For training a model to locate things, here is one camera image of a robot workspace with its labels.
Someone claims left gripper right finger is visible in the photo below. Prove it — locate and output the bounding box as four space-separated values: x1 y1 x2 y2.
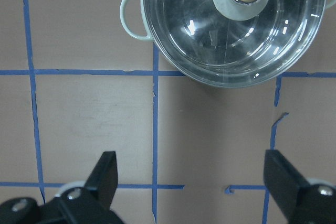
263 150 310 220

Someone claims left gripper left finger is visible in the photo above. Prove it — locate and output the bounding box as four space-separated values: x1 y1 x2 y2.
84 151 118 210

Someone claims glass pot lid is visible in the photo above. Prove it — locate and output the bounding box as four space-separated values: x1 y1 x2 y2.
143 0 328 83

